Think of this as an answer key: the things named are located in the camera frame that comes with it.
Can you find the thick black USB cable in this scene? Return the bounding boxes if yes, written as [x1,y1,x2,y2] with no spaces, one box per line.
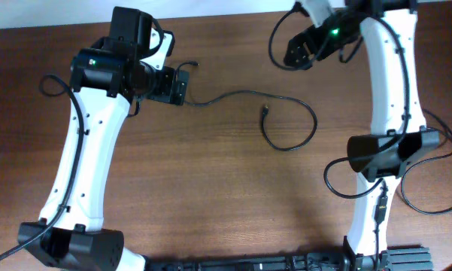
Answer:
[396,108,452,216]

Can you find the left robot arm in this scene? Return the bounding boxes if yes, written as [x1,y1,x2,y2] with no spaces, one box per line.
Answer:
[17,7,189,270]

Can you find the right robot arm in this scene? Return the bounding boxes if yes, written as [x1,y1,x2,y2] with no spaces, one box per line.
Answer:
[284,1,439,270]

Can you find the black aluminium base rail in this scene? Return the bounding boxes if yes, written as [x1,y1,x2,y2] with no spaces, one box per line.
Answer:
[145,247,434,271]

